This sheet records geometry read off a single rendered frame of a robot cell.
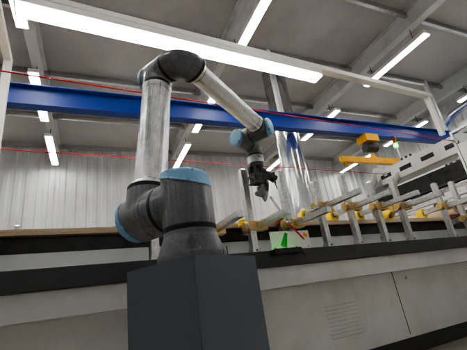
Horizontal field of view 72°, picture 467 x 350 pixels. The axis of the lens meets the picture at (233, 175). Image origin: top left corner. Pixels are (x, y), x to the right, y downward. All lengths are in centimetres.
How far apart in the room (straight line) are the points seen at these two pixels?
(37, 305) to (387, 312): 203
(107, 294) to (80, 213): 767
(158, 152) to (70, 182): 830
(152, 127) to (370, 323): 183
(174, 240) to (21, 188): 870
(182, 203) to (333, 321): 151
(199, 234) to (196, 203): 9
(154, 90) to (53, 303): 88
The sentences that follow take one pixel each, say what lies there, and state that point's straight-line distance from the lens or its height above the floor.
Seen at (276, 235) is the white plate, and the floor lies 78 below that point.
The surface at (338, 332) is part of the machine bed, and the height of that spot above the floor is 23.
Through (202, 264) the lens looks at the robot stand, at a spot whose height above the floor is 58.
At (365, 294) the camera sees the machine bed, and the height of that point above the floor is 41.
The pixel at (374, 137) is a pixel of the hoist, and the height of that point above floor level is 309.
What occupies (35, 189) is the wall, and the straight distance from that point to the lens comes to 941.
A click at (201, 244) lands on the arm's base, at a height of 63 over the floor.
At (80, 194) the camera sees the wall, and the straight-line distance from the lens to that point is 927.
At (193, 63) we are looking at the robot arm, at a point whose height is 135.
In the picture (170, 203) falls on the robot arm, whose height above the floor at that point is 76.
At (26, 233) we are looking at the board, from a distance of 166.
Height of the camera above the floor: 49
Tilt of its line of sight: 21 degrees up
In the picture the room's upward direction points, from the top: 9 degrees counter-clockwise
